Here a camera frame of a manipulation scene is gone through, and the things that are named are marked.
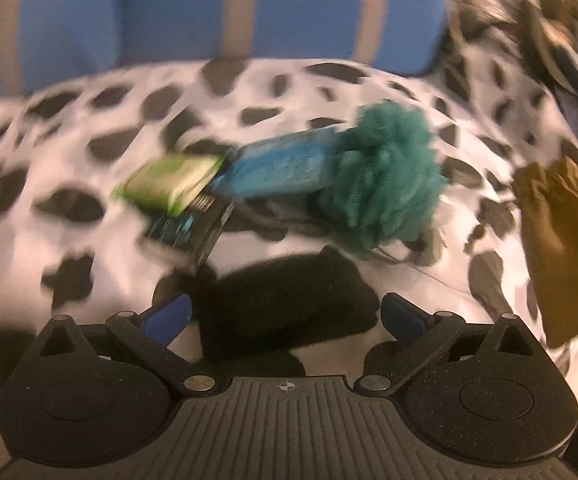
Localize tan drawstring pouch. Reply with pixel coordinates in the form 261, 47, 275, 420
513, 157, 578, 349

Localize black cartoon tissue pack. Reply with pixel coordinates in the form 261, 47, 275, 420
140, 193, 234, 274

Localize blue tissue pack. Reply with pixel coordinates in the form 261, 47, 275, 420
210, 127, 343, 200

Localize green wet wipes pack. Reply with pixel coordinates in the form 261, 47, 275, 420
113, 154, 224, 216

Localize blue striped cushion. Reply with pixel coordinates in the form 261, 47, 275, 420
0, 0, 121, 96
121, 0, 446, 75

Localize cow print blanket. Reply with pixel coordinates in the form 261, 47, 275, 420
0, 8, 578, 461

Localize teal mesh bath loofah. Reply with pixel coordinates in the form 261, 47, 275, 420
317, 101, 448, 250

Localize black cloth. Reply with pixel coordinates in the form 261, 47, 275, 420
193, 246, 379, 362

